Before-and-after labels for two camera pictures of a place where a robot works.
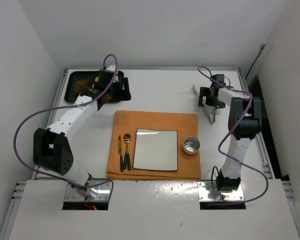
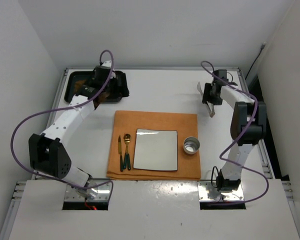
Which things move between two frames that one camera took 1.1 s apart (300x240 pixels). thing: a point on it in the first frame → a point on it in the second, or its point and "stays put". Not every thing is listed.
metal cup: [191, 145] stays put
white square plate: [156, 149] stays put
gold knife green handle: [120, 152] stays put
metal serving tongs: [204, 109] → [211, 111]
